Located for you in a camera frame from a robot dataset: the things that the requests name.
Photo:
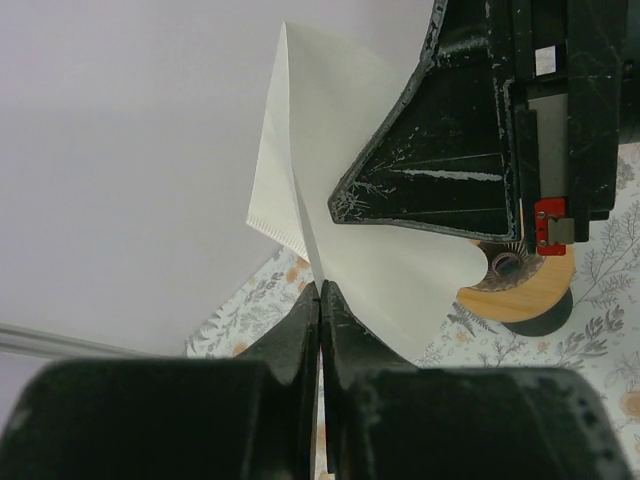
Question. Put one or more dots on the clear glass dripper cone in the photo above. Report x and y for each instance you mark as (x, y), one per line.
(509, 265)

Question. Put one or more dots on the floral patterned table mat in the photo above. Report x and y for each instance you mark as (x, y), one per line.
(593, 329)

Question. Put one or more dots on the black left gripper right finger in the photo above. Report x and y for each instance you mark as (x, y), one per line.
(389, 419)

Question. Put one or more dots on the round wooden dripper base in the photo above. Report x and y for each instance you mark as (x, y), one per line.
(531, 299)

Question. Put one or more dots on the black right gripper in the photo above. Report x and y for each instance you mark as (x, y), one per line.
(545, 89)

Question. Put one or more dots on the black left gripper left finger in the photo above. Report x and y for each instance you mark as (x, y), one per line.
(252, 416)

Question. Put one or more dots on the white paper coffee filter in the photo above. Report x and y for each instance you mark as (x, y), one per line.
(325, 101)

